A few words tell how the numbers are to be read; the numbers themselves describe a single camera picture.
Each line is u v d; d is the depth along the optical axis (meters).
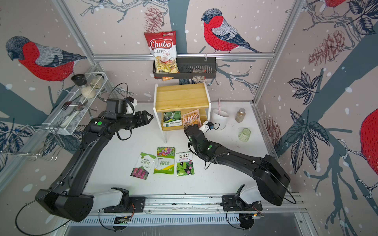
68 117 0.70
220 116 0.90
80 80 0.73
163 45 0.81
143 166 0.87
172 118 0.90
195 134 0.59
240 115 1.03
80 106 0.72
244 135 0.95
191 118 0.86
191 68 1.07
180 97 0.78
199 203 0.75
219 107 1.01
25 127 0.58
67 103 0.71
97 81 0.85
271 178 0.42
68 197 0.37
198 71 0.92
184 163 0.88
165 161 0.88
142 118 0.65
